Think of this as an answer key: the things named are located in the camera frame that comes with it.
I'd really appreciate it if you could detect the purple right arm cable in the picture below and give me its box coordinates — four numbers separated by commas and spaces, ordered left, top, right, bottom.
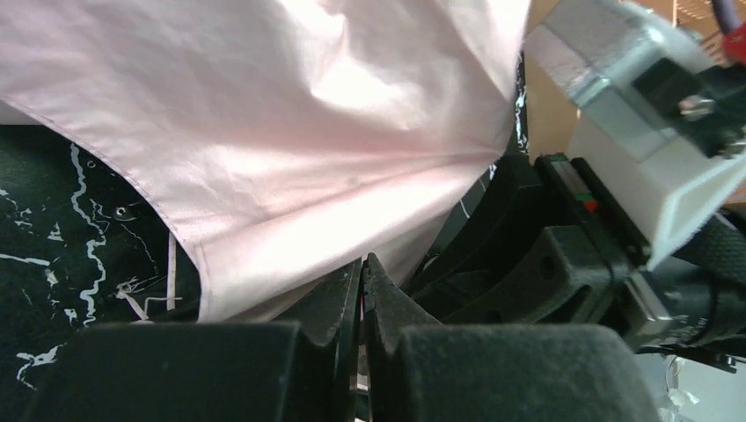
709, 0, 746, 36

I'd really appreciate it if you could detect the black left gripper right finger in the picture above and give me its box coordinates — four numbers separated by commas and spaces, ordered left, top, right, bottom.
362, 255, 658, 421

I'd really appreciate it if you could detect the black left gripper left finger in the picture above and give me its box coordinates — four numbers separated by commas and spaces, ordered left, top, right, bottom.
25, 260, 362, 421

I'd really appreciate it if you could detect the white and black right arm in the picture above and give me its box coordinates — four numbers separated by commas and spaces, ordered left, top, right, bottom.
404, 154, 745, 372

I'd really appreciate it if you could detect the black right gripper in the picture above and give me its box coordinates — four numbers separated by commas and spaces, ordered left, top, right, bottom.
405, 154, 676, 338

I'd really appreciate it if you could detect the pink and black folding umbrella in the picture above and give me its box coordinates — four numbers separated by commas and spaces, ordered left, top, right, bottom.
0, 0, 532, 324

